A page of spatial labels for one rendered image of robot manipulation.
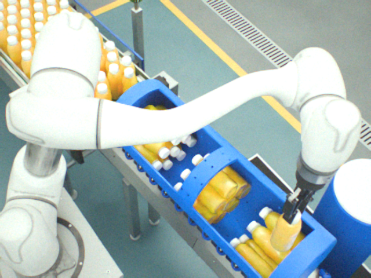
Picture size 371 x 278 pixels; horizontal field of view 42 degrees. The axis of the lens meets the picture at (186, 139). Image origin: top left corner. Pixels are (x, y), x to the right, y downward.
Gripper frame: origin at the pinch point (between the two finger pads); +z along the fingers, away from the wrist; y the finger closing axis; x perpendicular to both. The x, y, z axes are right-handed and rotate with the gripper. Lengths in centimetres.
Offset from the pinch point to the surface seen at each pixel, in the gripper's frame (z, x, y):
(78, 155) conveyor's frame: 59, 88, -17
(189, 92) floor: 144, 136, 94
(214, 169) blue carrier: 21.4, 31.0, 2.6
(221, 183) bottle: 27.9, 28.1, 4.1
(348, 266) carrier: 81, -17, 42
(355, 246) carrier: 60, -14, 39
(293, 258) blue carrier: 22.2, -5.9, -0.1
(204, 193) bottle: 31.7, 30.4, -1.1
